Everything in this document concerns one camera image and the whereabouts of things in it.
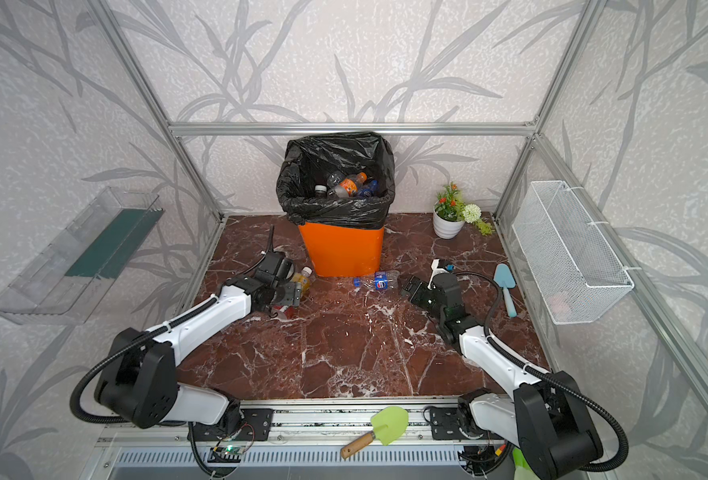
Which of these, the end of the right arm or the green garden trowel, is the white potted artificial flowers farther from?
the green garden trowel

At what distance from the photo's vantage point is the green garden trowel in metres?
0.70

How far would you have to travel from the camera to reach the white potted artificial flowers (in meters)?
1.01
